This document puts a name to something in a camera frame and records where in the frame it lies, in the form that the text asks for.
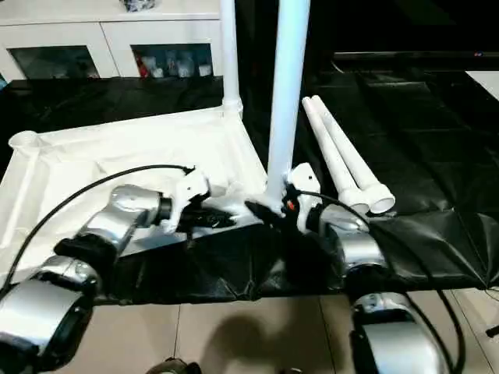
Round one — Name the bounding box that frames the white plastic table top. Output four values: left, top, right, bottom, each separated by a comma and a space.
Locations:
0, 104, 271, 274

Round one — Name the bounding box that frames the black mat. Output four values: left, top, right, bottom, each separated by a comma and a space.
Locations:
0, 73, 499, 307

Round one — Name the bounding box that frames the white cabinet with glass doors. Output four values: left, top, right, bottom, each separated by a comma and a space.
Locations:
0, 0, 224, 79

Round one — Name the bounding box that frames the white flat board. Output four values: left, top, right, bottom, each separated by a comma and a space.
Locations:
465, 71, 499, 103

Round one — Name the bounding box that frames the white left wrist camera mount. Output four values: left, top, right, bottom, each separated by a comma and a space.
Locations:
162, 166, 211, 235

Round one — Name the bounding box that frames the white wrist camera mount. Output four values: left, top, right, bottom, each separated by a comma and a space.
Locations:
162, 166, 211, 235
285, 162, 324, 235

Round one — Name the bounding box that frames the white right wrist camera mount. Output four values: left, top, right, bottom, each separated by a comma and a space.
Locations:
285, 162, 324, 235

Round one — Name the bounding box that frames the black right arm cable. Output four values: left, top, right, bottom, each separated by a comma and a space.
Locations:
295, 189, 468, 374

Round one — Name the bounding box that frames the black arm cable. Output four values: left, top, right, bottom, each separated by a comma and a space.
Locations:
295, 189, 468, 374
0, 163, 195, 290

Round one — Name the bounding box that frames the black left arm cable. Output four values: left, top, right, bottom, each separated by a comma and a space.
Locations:
0, 163, 195, 290

